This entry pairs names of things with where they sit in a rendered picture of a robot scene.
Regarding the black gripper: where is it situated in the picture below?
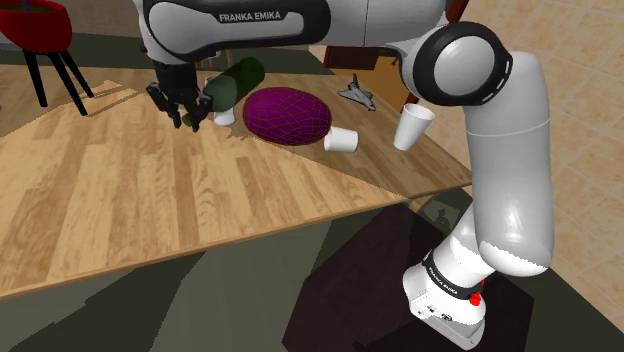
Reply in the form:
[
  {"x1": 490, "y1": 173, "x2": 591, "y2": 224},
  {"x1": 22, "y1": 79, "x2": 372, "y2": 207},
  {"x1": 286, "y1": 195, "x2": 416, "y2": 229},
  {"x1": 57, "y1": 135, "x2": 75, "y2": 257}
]
[{"x1": 145, "y1": 60, "x2": 215, "y2": 133}]

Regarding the dark green bottle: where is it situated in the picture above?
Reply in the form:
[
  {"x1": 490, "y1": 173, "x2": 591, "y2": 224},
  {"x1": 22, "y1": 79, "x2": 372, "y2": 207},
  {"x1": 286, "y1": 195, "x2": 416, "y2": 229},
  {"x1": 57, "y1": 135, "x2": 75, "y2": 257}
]
[{"x1": 182, "y1": 56, "x2": 266, "y2": 126}]

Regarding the grey toy space shuttle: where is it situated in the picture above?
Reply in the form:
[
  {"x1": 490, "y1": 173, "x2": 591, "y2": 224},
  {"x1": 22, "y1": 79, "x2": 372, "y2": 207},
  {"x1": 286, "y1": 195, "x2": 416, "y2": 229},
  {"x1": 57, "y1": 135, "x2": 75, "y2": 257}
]
[{"x1": 337, "y1": 73, "x2": 377, "y2": 113}]

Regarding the dark robot stand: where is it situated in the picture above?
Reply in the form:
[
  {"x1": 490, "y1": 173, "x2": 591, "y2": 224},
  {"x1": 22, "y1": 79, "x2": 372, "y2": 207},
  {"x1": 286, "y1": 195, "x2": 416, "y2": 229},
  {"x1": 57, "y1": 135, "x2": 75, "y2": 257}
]
[{"x1": 282, "y1": 203, "x2": 535, "y2": 352}]

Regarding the white paper cup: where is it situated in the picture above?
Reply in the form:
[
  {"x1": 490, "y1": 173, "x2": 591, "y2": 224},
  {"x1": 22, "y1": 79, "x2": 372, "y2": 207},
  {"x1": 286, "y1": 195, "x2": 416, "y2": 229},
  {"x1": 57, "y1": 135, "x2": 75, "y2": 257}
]
[
  {"x1": 212, "y1": 107, "x2": 237, "y2": 128},
  {"x1": 392, "y1": 102, "x2": 437, "y2": 152},
  {"x1": 323, "y1": 126, "x2": 360, "y2": 155}
]

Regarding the purple oval ball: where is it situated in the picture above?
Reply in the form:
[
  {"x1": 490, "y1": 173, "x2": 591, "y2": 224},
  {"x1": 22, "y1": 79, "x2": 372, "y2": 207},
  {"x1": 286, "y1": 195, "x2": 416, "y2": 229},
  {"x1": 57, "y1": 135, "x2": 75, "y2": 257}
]
[{"x1": 242, "y1": 86, "x2": 333, "y2": 147}]

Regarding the red chair with black legs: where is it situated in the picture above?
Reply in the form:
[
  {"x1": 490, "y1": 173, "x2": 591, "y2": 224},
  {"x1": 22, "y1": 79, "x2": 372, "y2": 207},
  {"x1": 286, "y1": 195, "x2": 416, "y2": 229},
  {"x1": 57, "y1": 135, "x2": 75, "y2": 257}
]
[{"x1": 0, "y1": 0, "x2": 95, "y2": 118}]

